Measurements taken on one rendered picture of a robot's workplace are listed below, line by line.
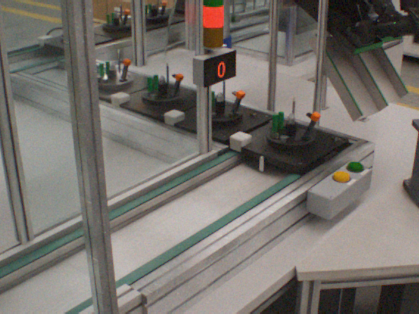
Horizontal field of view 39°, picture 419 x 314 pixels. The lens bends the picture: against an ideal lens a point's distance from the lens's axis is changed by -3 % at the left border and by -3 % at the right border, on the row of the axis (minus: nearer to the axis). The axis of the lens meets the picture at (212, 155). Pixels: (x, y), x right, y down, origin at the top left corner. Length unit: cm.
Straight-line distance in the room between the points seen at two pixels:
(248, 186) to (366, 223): 31
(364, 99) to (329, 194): 51
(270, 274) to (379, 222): 36
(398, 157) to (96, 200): 122
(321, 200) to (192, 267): 41
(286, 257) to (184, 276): 30
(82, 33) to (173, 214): 73
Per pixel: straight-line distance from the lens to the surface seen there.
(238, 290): 130
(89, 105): 85
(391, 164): 188
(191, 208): 148
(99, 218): 92
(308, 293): 145
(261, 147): 165
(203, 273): 125
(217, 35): 150
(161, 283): 116
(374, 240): 150
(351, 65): 193
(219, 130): 175
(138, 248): 134
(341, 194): 149
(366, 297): 272
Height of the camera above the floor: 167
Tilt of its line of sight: 26 degrees down
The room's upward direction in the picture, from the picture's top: straight up
